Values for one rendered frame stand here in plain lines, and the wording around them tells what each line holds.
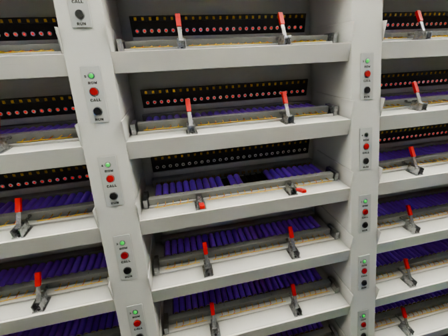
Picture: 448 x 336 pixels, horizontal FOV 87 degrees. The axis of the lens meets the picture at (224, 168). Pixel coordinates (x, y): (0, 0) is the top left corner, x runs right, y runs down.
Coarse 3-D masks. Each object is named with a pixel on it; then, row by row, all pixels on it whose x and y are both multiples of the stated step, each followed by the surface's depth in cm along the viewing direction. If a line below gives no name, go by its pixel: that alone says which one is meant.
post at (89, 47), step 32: (64, 0) 49; (96, 0) 51; (64, 32) 50; (96, 32) 52; (96, 64) 52; (128, 96) 67; (96, 128) 55; (96, 160) 56; (128, 160) 57; (96, 192) 57; (128, 192) 58; (128, 224) 60; (128, 288) 62; (128, 320) 64
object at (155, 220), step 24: (192, 168) 78; (216, 168) 80; (336, 168) 76; (144, 192) 67; (264, 192) 70; (312, 192) 69; (336, 192) 70; (144, 216) 62; (168, 216) 61; (192, 216) 63; (216, 216) 64; (240, 216) 66
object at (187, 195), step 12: (276, 180) 71; (288, 180) 71; (300, 180) 72; (312, 180) 73; (192, 192) 67; (204, 192) 67; (216, 192) 68; (228, 192) 69; (156, 204) 65; (180, 204) 65
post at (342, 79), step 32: (320, 0) 73; (352, 0) 61; (320, 64) 77; (352, 64) 64; (352, 96) 66; (352, 128) 67; (352, 160) 69; (352, 192) 71; (352, 224) 73; (352, 256) 75; (352, 288) 77; (352, 320) 79
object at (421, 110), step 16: (384, 80) 86; (400, 80) 87; (416, 80) 89; (432, 80) 90; (384, 96) 85; (400, 96) 84; (416, 96) 73; (432, 96) 80; (384, 112) 72; (400, 112) 71; (416, 112) 71; (432, 112) 72; (384, 128) 70; (400, 128) 72
